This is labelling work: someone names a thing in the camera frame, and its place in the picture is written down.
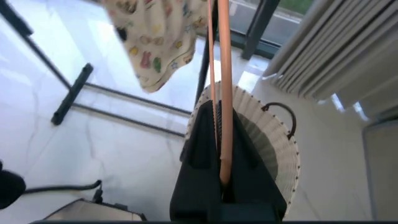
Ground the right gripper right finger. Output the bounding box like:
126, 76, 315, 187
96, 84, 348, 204
221, 108, 288, 223

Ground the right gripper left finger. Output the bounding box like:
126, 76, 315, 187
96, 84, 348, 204
169, 99, 224, 223

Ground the pink clothes hanger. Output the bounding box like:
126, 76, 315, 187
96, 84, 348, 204
206, 0, 234, 187

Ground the cream printed garment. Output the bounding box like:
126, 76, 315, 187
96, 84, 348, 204
101, 0, 210, 93

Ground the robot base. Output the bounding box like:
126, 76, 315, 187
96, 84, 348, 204
43, 198, 147, 222

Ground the white laundry basket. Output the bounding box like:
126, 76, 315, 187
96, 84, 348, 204
180, 81, 302, 215

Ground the black clothes rack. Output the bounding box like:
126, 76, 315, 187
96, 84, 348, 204
0, 0, 218, 138

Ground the window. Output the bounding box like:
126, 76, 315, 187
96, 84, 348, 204
228, 0, 315, 60

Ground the beige curtain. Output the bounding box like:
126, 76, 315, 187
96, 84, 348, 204
264, 0, 398, 101

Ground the black cable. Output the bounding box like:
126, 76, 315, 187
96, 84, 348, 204
23, 179, 104, 203

